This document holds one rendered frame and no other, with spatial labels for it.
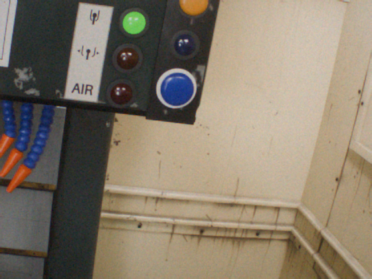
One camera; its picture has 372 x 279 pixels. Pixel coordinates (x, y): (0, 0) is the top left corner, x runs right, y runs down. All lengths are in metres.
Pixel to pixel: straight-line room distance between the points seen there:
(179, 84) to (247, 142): 1.20
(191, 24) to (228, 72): 1.12
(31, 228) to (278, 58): 0.84
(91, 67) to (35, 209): 0.77
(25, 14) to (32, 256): 0.87
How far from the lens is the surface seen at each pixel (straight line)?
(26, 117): 0.71
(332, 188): 1.68
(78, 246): 1.35
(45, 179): 1.23
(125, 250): 1.78
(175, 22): 0.52
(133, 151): 1.65
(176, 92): 0.53
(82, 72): 0.52
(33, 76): 0.52
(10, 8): 0.51
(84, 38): 0.51
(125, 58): 0.51
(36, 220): 1.28
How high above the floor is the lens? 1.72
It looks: 16 degrees down
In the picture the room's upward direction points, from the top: 11 degrees clockwise
